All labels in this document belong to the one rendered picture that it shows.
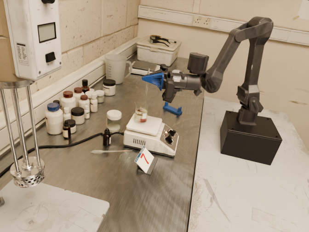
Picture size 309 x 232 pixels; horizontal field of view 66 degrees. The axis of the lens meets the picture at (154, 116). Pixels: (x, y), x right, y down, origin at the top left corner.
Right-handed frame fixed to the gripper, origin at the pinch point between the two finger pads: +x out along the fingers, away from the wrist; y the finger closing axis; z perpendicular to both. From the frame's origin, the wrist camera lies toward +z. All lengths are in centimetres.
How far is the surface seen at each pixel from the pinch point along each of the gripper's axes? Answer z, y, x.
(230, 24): -8, 116, -74
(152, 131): 17.4, -7.3, -1.8
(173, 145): 22.6, -8.3, -10.4
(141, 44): 13, 106, -4
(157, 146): 22.1, -9.6, -3.9
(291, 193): 26, -28, -48
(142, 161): 23.6, -16.6, 1.8
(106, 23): -4, 79, 21
